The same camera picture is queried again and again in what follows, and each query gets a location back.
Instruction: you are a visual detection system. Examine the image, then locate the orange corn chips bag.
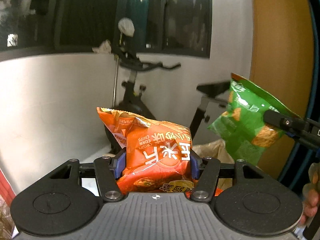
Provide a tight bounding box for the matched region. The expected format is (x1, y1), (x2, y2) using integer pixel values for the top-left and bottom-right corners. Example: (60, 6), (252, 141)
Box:
(97, 107), (198, 196)

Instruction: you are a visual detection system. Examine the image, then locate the green chips bag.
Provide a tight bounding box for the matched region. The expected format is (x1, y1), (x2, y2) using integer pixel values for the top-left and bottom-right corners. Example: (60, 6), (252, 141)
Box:
(208, 73), (299, 165)

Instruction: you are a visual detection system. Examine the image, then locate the person's right hand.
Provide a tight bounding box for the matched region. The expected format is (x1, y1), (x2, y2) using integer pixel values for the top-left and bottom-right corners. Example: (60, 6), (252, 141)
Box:
(299, 163), (319, 225)

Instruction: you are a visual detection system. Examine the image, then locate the brown cardboard box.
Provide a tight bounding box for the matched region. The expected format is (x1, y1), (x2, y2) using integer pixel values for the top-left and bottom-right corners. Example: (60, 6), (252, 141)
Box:
(193, 139), (234, 190)

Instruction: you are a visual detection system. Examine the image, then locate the black exercise bike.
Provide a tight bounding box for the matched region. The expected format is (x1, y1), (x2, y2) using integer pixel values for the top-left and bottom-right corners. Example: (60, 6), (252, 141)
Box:
(109, 52), (235, 148)

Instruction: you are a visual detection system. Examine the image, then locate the wooden door panel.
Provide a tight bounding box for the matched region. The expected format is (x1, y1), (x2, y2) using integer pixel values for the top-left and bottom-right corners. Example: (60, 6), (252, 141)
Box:
(249, 0), (316, 181)

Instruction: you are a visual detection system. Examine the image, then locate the dark window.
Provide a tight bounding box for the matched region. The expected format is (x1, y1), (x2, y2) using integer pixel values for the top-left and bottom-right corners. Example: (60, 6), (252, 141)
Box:
(1, 0), (212, 58)

